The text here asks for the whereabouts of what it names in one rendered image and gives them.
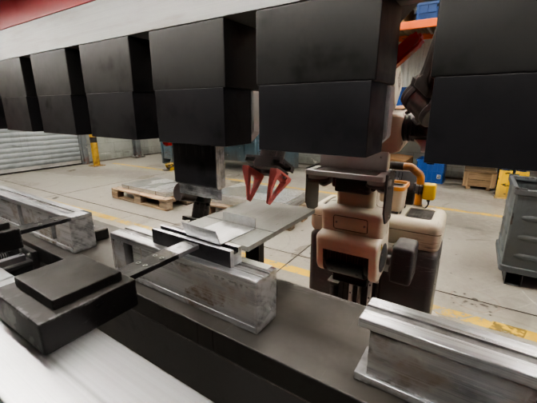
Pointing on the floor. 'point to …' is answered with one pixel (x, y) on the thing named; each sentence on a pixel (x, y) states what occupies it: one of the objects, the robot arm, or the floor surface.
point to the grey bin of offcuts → (519, 231)
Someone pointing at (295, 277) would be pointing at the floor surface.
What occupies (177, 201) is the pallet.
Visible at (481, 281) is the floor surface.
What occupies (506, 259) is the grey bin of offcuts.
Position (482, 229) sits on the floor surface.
